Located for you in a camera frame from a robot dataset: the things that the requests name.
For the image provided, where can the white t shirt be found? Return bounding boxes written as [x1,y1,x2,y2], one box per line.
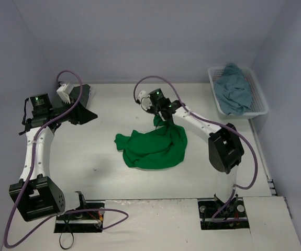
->
[88,88,96,101]

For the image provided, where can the grey t shirt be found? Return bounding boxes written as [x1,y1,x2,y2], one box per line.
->
[69,84,92,108]

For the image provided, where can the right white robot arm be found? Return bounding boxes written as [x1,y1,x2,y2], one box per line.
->
[140,89,244,222]

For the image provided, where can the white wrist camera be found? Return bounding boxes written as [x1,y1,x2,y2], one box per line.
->
[137,90,154,114]
[57,82,79,106]

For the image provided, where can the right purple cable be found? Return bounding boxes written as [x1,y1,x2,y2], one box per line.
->
[133,75,259,222]

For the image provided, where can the green t shirt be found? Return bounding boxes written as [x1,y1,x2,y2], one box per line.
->
[114,116,188,170]

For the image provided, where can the white plastic basket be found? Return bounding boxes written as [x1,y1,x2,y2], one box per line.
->
[208,66,269,119]

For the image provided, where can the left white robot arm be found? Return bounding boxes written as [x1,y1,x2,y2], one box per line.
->
[9,89,97,222]

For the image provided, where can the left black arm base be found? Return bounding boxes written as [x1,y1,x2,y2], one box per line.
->
[53,200,106,249]

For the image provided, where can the teal cloth in basket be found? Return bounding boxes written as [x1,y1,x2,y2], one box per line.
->
[214,63,253,116]

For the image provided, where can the purple cable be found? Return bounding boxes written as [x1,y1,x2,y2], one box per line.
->
[3,70,130,248]
[133,75,259,222]

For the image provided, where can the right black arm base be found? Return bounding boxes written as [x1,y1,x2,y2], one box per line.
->
[198,198,250,231]

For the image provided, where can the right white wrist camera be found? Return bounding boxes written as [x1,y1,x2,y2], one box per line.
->
[137,90,154,114]

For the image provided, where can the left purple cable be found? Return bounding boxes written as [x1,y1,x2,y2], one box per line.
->
[3,70,130,248]

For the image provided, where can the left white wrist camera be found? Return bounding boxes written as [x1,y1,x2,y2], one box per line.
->
[57,82,79,106]

